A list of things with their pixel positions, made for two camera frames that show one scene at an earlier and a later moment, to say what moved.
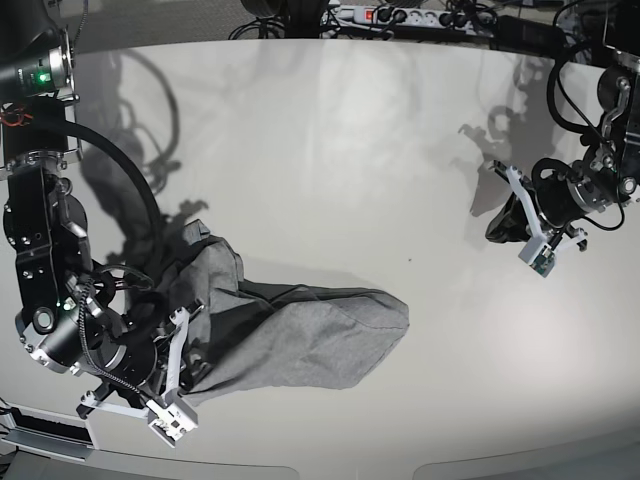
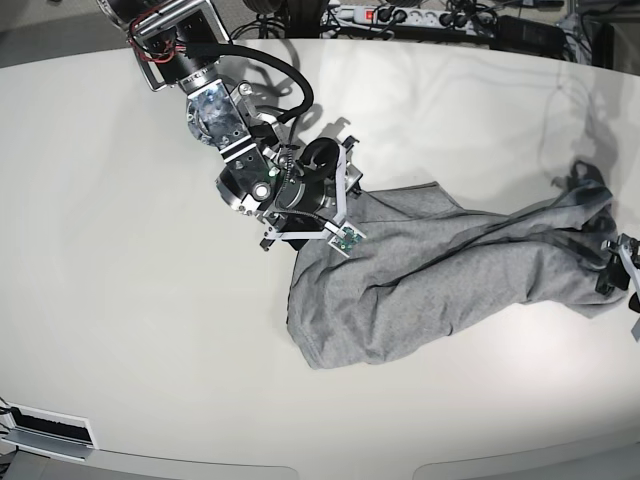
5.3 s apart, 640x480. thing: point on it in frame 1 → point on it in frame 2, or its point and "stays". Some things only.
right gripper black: x=562 y=196 → x=616 y=275
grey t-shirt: x=246 y=332 → x=428 y=269
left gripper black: x=83 y=336 → x=296 y=179
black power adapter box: x=523 y=35 stays
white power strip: x=452 y=21 stays
